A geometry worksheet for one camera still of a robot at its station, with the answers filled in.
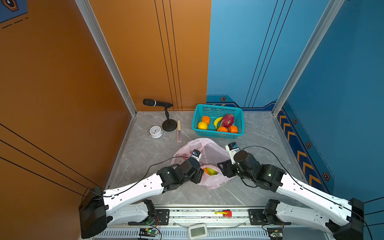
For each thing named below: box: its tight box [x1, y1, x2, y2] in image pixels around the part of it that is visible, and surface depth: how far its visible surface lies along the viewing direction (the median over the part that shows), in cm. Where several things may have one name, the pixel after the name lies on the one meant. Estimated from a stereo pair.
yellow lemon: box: [197, 121, 208, 130], surface depth 107 cm
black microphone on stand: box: [142, 98, 178, 132], surface depth 101 cm
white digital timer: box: [188, 223, 208, 240], surface depth 69 cm
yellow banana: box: [213, 117, 224, 129], surface depth 113 cm
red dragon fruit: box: [221, 113, 235, 128], surface depth 107 cm
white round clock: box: [148, 125, 163, 139], surface depth 106 cm
